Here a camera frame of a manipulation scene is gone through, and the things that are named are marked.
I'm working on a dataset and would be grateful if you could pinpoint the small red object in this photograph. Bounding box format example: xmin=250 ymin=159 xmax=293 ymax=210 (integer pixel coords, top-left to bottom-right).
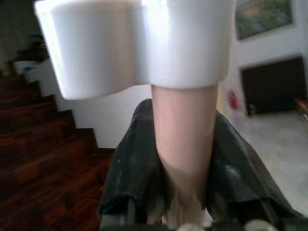
xmin=227 ymin=88 xmax=242 ymax=109

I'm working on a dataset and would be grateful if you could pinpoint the dark wooden staircase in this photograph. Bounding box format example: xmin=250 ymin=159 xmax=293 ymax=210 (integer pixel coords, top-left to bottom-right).
xmin=0 ymin=31 xmax=116 ymax=231

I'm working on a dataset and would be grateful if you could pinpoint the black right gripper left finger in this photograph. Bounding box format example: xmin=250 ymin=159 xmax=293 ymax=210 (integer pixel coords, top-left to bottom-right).
xmin=98 ymin=99 xmax=174 ymax=226

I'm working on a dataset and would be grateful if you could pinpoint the framed landscape painting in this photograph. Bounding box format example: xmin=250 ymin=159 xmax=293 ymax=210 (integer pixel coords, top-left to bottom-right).
xmin=234 ymin=0 xmax=294 ymax=40

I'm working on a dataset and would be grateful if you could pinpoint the dark wooden cabinet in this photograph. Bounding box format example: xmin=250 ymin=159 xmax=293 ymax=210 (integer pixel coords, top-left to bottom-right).
xmin=240 ymin=56 xmax=306 ymax=115

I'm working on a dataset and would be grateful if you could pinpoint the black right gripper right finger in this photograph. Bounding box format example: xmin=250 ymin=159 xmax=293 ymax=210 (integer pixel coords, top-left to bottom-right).
xmin=203 ymin=112 xmax=308 ymax=231

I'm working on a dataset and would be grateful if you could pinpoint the beige long-handled dustpan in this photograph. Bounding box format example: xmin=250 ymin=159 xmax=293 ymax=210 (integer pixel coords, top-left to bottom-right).
xmin=33 ymin=0 xmax=238 ymax=231

